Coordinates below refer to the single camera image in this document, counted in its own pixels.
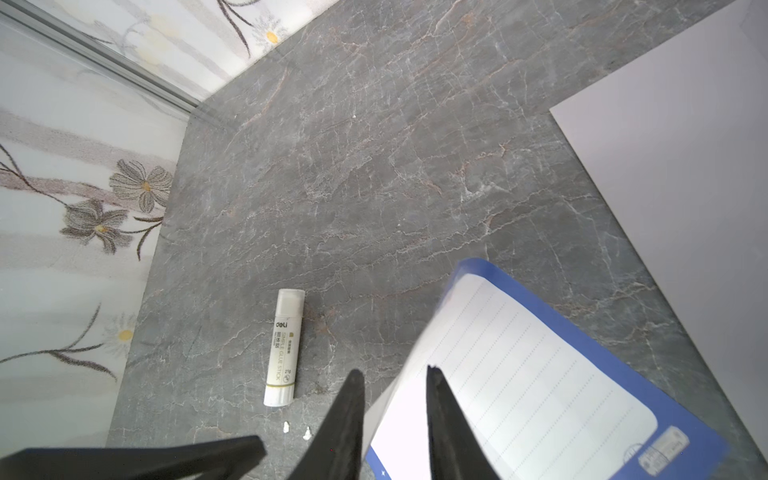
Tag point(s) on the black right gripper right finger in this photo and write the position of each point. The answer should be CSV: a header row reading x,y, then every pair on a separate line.
x,y
454,451

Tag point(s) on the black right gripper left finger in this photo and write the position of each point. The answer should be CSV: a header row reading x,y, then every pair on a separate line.
x,y
336,449

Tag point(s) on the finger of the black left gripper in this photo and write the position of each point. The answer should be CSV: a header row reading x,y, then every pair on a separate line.
x,y
222,459

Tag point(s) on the blue bordered letter paper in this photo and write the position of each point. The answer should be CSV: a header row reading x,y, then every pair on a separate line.
x,y
542,398

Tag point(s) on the grey paper envelope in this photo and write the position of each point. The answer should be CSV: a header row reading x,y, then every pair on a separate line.
x,y
676,143

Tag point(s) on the white glue stick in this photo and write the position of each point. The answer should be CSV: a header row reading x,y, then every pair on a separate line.
x,y
284,348

